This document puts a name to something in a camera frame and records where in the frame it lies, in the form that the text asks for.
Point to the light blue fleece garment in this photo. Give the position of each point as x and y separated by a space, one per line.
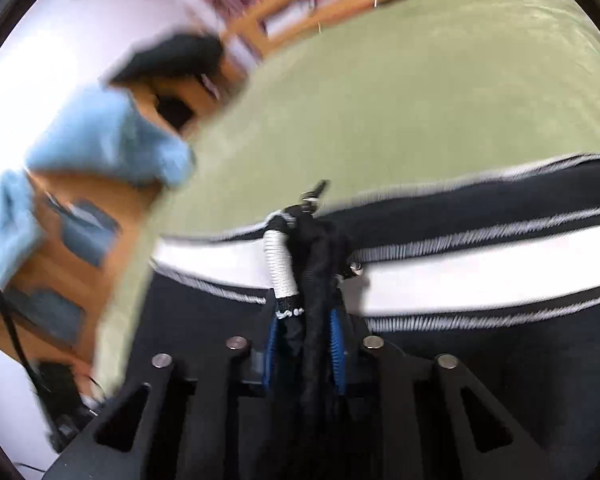
110 140

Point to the black pants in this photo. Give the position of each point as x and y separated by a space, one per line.
480 200

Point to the black garment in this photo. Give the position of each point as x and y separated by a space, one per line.
180 57

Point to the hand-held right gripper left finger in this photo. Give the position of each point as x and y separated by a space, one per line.
271 360

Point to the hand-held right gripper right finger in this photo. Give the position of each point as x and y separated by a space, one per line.
337 355

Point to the wooden bed frame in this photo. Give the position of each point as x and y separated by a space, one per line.
105 265

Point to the green bed blanket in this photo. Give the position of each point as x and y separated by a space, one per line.
380 110

